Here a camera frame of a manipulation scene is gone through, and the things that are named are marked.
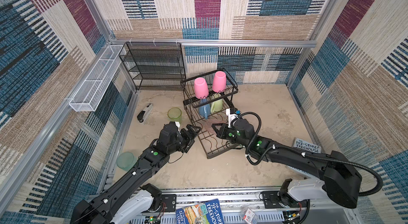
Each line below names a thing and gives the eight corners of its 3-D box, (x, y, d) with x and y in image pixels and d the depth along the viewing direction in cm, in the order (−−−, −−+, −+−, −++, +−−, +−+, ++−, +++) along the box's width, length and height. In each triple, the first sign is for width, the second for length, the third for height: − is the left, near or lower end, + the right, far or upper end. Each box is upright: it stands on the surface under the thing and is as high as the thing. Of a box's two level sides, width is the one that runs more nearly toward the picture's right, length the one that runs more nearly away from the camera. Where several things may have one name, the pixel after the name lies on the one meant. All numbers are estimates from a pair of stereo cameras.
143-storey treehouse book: (291, 146, 93) (294, 144, 90) (291, 139, 95) (294, 137, 93) (318, 154, 90) (321, 152, 87) (317, 146, 92) (320, 144, 90)
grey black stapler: (138, 122, 105) (135, 117, 100) (150, 106, 113) (148, 101, 108) (143, 124, 104) (140, 119, 99) (155, 108, 112) (153, 103, 107)
